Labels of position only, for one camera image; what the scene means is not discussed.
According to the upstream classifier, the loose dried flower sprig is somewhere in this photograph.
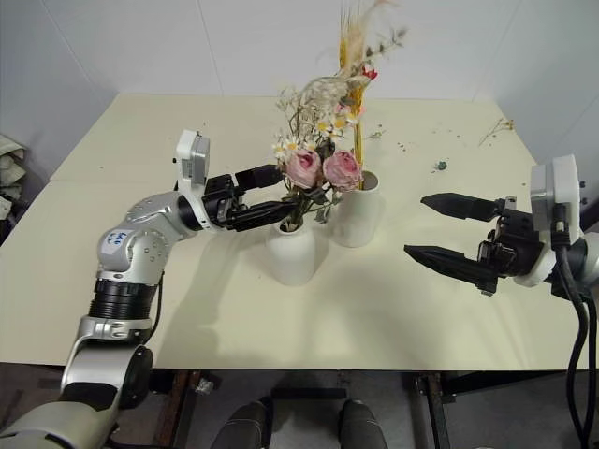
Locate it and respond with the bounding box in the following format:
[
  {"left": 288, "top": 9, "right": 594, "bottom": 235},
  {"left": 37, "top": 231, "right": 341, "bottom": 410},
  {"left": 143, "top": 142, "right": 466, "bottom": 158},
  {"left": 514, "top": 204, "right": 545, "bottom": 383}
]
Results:
[{"left": 476, "top": 117, "right": 517, "bottom": 149}]

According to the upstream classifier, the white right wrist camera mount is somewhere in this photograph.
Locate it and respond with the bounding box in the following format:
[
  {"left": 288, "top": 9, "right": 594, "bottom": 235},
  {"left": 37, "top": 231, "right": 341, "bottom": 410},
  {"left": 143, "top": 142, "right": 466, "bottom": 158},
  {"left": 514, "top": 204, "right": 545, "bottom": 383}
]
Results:
[{"left": 512, "top": 153, "right": 586, "bottom": 287}]

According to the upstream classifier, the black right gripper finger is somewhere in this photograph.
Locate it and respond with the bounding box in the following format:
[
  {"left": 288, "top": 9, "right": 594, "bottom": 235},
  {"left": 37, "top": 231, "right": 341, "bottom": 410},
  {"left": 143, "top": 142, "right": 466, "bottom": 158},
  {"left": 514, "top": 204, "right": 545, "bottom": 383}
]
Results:
[
  {"left": 419, "top": 192, "right": 504, "bottom": 223},
  {"left": 402, "top": 243, "right": 499, "bottom": 297}
]

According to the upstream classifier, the pink rose daisy bouquet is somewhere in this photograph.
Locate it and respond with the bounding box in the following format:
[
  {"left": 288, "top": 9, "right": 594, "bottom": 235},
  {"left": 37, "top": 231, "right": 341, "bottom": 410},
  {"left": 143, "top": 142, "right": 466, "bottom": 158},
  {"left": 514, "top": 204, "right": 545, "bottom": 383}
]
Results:
[{"left": 270, "top": 74, "right": 365, "bottom": 234}]

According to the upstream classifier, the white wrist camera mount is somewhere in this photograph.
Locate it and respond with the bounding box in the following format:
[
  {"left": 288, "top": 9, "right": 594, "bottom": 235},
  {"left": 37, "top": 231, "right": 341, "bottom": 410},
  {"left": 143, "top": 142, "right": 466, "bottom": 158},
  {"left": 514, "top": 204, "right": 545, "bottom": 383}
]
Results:
[
  {"left": 512, "top": 153, "right": 586, "bottom": 287},
  {"left": 171, "top": 129, "right": 212, "bottom": 233}
]

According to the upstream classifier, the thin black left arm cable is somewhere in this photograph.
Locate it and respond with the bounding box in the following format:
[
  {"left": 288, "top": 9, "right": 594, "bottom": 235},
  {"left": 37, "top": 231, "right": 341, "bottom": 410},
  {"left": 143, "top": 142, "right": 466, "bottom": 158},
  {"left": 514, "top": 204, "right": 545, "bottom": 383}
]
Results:
[{"left": 147, "top": 272, "right": 167, "bottom": 343}]

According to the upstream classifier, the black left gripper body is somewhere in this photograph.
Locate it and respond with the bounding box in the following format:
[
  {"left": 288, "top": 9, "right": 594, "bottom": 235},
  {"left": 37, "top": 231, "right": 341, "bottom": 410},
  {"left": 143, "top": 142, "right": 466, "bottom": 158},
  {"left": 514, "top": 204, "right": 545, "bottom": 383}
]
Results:
[{"left": 201, "top": 173, "right": 250, "bottom": 233}]

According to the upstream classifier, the black metal table leg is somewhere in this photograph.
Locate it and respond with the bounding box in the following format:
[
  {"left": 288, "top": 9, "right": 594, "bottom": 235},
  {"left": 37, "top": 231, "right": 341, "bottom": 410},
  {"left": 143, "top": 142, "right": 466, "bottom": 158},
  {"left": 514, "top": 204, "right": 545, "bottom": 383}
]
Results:
[{"left": 413, "top": 372, "right": 453, "bottom": 449}]

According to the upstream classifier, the rusty metal table leg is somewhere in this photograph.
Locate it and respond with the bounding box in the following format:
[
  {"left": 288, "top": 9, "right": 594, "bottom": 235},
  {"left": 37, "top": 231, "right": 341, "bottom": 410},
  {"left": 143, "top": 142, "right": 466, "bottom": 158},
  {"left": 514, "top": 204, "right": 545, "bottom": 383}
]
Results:
[{"left": 154, "top": 369, "right": 203, "bottom": 449}]

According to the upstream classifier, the tall cylindrical white vase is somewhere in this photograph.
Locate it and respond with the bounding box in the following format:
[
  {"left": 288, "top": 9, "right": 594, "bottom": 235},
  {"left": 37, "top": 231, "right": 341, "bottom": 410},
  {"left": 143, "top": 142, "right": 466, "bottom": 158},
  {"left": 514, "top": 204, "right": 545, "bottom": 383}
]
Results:
[{"left": 329, "top": 169, "right": 386, "bottom": 249}]

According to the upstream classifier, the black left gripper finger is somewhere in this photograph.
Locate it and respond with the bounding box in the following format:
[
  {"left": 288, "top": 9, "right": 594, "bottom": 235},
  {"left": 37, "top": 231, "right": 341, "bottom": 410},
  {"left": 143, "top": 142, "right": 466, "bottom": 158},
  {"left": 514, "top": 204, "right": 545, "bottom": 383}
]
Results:
[
  {"left": 234, "top": 163, "right": 285, "bottom": 193},
  {"left": 228, "top": 197, "right": 299, "bottom": 234}
]

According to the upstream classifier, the crumpled grey cloth pile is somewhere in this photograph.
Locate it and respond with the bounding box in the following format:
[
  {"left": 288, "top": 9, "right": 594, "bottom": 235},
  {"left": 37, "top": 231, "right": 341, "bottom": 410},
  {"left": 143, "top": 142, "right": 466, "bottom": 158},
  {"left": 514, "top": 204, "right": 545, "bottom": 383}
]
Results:
[{"left": 0, "top": 134, "right": 30, "bottom": 245}]

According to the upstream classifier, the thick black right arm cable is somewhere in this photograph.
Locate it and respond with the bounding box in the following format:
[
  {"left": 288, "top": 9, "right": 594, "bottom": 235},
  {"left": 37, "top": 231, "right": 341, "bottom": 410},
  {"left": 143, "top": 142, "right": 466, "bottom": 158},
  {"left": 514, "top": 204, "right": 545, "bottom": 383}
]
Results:
[{"left": 550, "top": 203, "right": 599, "bottom": 449}]

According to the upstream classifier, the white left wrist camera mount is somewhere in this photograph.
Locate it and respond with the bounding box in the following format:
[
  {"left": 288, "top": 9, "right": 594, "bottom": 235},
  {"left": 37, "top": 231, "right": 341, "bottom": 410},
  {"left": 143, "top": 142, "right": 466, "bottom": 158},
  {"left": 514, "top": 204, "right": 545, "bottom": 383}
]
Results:
[{"left": 171, "top": 129, "right": 212, "bottom": 233}]

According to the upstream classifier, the yellow wheat pampas bouquet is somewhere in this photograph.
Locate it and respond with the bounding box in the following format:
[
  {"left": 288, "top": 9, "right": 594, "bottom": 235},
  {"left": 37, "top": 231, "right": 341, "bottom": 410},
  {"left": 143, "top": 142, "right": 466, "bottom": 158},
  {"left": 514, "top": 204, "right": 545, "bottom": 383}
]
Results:
[{"left": 316, "top": 0, "right": 409, "bottom": 189}]

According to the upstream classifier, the dark rounded shape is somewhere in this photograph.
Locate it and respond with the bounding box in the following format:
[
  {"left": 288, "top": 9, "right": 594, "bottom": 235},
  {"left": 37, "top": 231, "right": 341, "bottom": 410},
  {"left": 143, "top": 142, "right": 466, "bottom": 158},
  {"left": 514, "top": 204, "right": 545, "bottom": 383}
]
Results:
[
  {"left": 338, "top": 398, "right": 390, "bottom": 449},
  {"left": 218, "top": 398, "right": 273, "bottom": 449}
]

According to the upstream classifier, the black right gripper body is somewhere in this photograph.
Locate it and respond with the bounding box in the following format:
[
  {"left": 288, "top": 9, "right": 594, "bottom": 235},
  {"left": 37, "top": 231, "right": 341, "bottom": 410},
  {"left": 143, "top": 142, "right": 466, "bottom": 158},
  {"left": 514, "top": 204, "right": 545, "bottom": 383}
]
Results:
[{"left": 476, "top": 196, "right": 547, "bottom": 279}]

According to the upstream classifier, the short rounded white vase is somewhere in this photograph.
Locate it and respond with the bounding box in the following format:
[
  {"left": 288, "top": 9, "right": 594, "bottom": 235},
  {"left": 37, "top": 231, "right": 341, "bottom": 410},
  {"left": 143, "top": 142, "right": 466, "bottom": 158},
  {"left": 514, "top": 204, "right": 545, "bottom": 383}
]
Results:
[{"left": 265, "top": 221, "right": 317, "bottom": 287}]

